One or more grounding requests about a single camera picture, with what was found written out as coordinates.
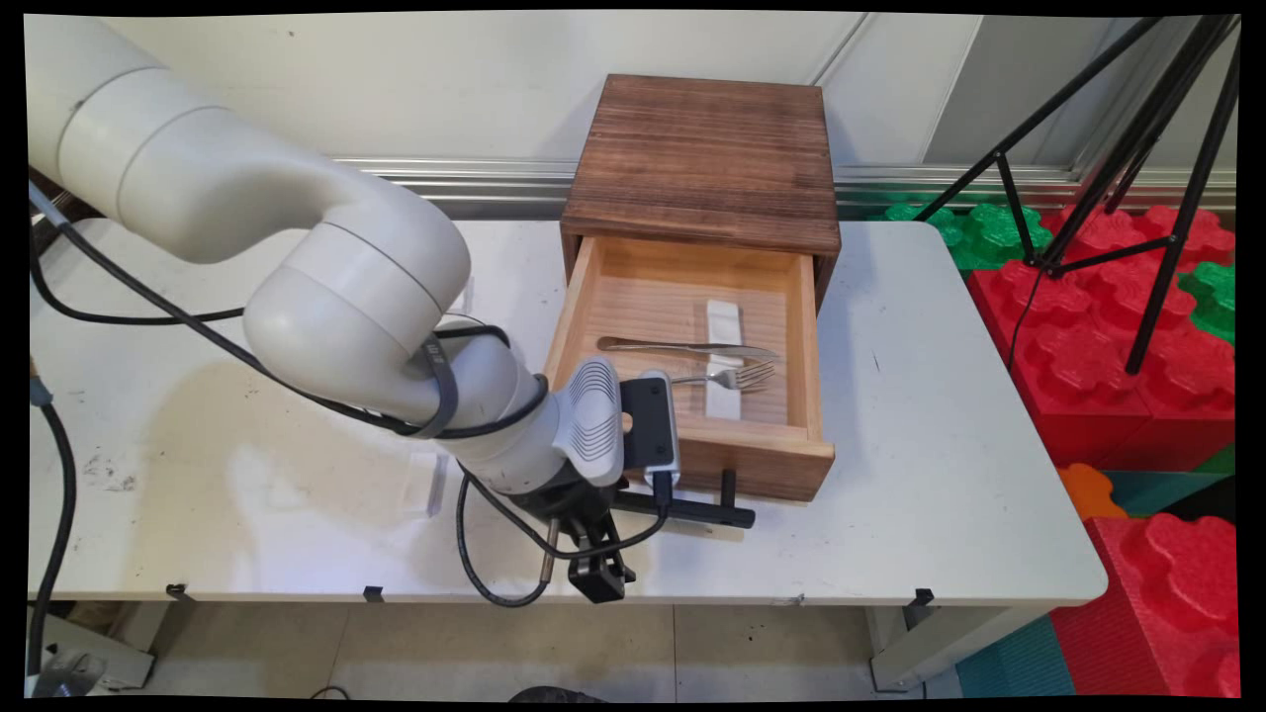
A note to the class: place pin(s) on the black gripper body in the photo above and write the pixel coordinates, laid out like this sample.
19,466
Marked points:
564,499

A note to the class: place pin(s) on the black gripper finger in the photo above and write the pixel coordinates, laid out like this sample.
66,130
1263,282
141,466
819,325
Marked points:
596,577

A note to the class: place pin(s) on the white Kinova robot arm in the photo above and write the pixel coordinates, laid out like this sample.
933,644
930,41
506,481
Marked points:
316,257

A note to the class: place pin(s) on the clear acrylic block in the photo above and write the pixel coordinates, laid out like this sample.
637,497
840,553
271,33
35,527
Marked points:
428,485

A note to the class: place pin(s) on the silver table knife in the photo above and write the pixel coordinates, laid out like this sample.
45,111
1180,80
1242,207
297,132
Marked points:
682,348

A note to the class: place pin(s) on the silver fork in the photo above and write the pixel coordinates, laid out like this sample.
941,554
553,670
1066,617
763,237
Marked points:
732,377

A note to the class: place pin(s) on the white cutlery rest block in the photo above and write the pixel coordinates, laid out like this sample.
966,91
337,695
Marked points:
723,316

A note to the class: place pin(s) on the white table leg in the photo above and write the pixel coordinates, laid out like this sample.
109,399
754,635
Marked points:
940,643

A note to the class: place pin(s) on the dark wooden drawer cabinet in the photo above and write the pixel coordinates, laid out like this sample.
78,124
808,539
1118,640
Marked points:
702,158

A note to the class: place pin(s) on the teal foam mat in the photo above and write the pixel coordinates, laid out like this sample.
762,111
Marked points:
1014,663

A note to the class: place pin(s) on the green foam block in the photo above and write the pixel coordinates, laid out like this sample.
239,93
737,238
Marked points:
979,232
1215,297

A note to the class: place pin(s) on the orange foam block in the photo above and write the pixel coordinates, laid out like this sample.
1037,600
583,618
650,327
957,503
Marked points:
1088,489

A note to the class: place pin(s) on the black tripod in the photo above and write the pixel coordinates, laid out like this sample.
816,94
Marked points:
1157,129

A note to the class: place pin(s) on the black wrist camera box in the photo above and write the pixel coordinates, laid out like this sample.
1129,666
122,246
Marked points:
648,420

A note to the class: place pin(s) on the aluminium wall rail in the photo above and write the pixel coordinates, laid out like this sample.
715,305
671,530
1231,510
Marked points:
495,183

